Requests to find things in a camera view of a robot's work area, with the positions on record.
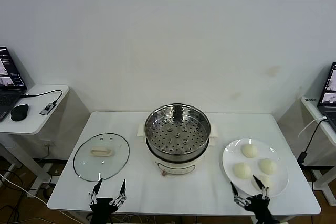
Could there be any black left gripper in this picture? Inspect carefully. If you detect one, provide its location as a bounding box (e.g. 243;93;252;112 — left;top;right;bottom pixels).
88;178;128;224

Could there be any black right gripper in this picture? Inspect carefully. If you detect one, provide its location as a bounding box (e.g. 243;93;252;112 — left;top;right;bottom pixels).
230;174;279;224

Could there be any white steamed baozi bun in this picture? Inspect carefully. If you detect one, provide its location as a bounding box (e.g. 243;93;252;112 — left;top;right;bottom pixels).
251;174;274;192
240;144;259;158
233;162;253;180
258;157;278;175

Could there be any glass lid with cream handle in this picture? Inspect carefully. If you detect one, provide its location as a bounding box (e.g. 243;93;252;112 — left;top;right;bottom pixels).
72;133;131;182

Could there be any perforated steel steamer basket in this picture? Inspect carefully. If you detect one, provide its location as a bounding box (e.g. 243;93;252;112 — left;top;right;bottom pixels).
144;104;212;161

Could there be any round white plate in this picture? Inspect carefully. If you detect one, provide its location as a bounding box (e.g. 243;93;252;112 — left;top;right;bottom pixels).
222;137;289;198

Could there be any cream electric cooker base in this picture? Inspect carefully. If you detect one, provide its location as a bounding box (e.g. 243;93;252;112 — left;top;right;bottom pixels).
136;123;220;177

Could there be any white side table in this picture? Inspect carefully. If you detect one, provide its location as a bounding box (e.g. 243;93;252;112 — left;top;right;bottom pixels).
300;94;336;206
0;84;70;198

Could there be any grey usb hub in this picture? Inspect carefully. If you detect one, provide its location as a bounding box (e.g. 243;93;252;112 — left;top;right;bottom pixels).
39;102;58;116

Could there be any black computer mouse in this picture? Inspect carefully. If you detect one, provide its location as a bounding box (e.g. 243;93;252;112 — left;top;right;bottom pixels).
10;104;29;122

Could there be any black open laptop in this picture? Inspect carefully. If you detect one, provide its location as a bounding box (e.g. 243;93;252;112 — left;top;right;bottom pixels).
317;62;336;133
0;46;28;123

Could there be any white wire bundle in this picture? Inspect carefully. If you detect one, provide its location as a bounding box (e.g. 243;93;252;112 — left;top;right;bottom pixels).
109;214;165;224

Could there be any black power adapter cable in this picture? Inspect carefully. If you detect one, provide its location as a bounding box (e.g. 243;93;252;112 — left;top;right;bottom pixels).
296;118;329;166

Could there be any white floor cable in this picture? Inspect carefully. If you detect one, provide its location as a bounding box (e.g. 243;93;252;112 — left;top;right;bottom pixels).
0;173;50;205

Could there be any white charger cable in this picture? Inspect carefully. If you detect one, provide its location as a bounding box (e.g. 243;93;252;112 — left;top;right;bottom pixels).
298;115;328;138

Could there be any black usb cable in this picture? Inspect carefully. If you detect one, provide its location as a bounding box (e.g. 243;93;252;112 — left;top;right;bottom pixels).
20;90;64;105

